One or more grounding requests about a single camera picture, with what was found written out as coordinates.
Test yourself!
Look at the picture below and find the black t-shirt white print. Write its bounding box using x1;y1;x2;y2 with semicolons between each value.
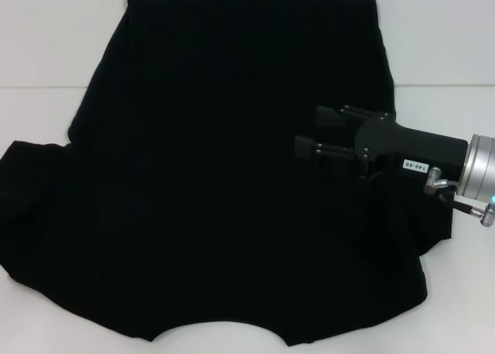
0;0;454;338

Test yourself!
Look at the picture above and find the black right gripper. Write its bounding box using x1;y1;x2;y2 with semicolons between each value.
293;104;472;183

